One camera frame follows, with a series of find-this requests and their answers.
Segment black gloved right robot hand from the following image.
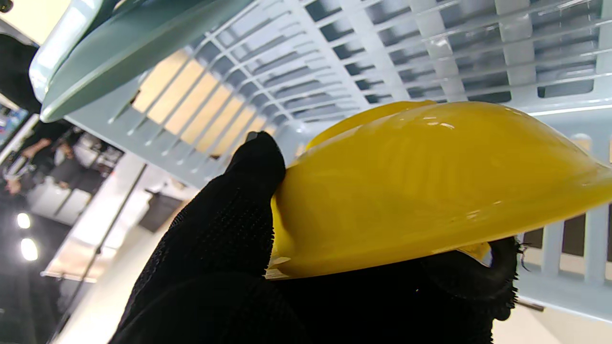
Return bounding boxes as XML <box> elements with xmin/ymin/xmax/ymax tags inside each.
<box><xmin>0</xmin><ymin>33</ymin><xmax>42</xmax><ymax>114</ymax></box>

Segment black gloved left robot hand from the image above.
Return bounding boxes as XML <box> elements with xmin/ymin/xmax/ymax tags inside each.
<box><xmin>110</xmin><ymin>131</ymin><xmax>524</xmax><ymax>344</ymax></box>

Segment teal plastic plate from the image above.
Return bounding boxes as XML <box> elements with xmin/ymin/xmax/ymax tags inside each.
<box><xmin>41</xmin><ymin>0</ymin><xmax>254</xmax><ymax>122</ymax></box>

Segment yellow plastic plate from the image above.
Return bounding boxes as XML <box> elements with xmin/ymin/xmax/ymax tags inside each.
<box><xmin>265</xmin><ymin>99</ymin><xmax>612</xmax><ymax>280</ymax></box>

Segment light blue plastic dish basket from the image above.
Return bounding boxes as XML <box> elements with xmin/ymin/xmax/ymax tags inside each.
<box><xmin>29</xmin><ymin>0</ymin><xmax>612</xmax><ymax>325</ymax></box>

